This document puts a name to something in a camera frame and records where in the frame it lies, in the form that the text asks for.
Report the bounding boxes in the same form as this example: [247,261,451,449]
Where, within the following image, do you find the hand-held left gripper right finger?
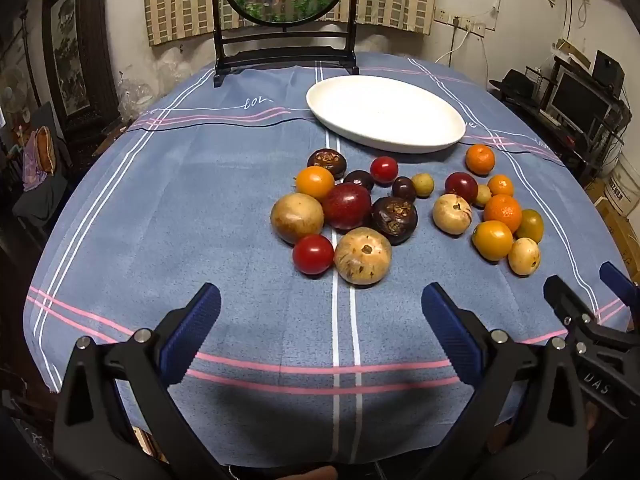
[421,282,590,480]

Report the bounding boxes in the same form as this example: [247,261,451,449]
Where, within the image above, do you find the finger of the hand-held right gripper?
[599,261,640,333]
[543,274,608,356]

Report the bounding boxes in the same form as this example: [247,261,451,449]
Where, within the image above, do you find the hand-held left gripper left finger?
[52,282,231,480]

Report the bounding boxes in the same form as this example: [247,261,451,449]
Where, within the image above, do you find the pale speckled plum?
[508,237,542,276]

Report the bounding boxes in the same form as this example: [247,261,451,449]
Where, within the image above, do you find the yellow-green citrus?
[515,208,545,244]

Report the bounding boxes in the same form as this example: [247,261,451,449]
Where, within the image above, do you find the yellow-orange citrus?
[295,165,336,202]
[472,220,514,262]

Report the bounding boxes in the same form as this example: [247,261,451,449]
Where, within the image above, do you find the large tan pomegranate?
[334,227,392,287]

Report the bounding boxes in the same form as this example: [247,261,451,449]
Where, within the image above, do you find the small tan pomegranate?
[432,193,473,235]

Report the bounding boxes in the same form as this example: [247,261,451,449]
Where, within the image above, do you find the large dark mangosteen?
[370,196,419,246]

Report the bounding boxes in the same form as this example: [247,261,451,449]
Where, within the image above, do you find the small orange mandarin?
[487,174,515,197]

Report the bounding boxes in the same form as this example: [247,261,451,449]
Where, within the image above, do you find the red tomato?
[370,156,399,185]
[292,234,335,276]

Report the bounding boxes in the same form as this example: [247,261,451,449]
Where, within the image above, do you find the small red plum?
[444,172,479,205]

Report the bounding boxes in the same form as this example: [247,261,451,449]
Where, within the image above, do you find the smooth tan passionfruit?
[270,193,325,246]

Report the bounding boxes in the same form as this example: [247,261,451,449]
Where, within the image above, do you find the large dark red apple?
[321,183,372,232]

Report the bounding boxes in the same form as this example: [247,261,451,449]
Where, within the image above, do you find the small dark mangosteen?
[343,170,375,192]

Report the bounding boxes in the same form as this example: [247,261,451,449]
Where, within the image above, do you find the medium dark mangosteen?
[307,148,347,180]

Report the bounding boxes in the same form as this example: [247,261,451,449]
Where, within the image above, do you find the white oval plate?
[305,75,467,154]

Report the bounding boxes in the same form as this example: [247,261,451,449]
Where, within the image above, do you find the cardboard boxes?
[585,180,640,281]

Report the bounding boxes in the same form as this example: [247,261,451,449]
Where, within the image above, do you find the white bucket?
[602,152,640,211]

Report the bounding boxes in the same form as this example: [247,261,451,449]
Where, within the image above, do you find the blue striped tablecloth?
[24,52,636,466]

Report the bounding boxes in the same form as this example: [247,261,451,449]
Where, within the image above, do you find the dark purple plum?
[391,176,417,204]

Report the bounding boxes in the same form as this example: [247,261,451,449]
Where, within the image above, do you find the computer monitor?
[547,67,613,128]

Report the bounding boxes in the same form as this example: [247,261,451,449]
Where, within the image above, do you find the dark chair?
[12,102,76,231]

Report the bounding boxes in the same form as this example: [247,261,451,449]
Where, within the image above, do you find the black speaker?
[592,50,626,96]

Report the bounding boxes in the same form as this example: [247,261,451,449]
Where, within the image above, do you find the black hat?
[489,69,538,103]

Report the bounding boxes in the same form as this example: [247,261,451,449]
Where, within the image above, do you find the cardboard piece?
[552,39,591,68]

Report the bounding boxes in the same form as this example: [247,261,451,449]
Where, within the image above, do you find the orange patterned cushion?
[22,126,56,191]

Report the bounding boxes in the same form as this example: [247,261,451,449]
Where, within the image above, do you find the clear plastic bags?
[117,77,156,116]

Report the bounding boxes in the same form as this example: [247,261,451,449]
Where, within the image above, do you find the white electric fan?
[0,67,25,126]

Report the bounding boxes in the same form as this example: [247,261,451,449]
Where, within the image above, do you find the dark framed painting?
[42,0,118,131]

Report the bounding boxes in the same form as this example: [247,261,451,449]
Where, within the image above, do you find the beige checked curtain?
[142,0,440,47]

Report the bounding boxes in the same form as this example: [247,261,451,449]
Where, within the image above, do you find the white wall socket strip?
[434,7,486,37]

